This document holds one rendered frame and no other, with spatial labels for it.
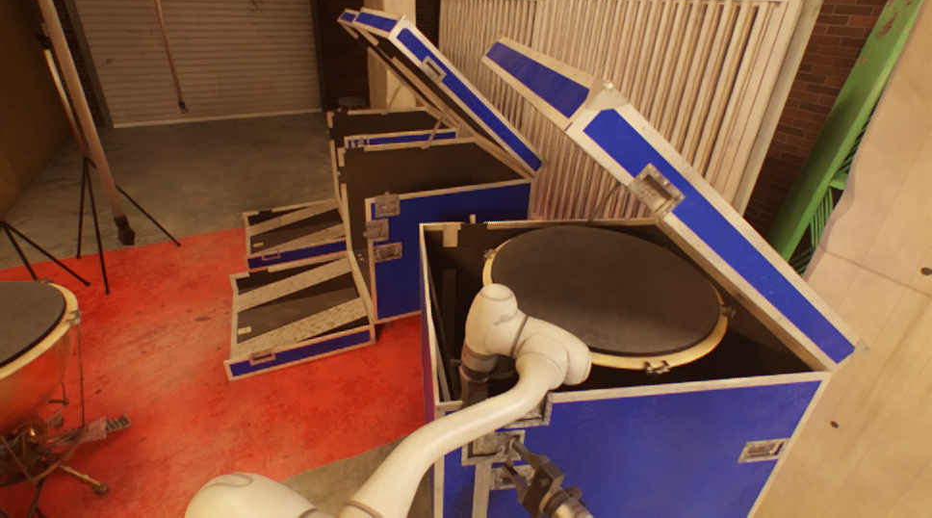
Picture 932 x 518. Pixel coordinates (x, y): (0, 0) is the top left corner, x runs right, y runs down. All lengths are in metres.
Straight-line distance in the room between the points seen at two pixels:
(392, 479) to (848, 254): 1.48
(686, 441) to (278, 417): 1.84
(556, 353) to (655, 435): 0.64
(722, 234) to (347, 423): 1.92
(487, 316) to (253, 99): 7.39
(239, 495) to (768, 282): 1.20
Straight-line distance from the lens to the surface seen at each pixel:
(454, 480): 1.50
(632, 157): 0.97
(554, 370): 1.00
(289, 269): 3.46
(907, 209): 1.74
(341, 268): 3.28
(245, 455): 2.50
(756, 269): 1.29
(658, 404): 1.47
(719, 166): 3.07
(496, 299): 1.01
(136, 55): 8.10
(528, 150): 2.59
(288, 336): 2.91
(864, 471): 2.10
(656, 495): 1.84
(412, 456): 0.87
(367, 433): 2.44
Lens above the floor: 1.90
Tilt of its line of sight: 27 degrees down
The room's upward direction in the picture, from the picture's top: 2 degrees clockwise
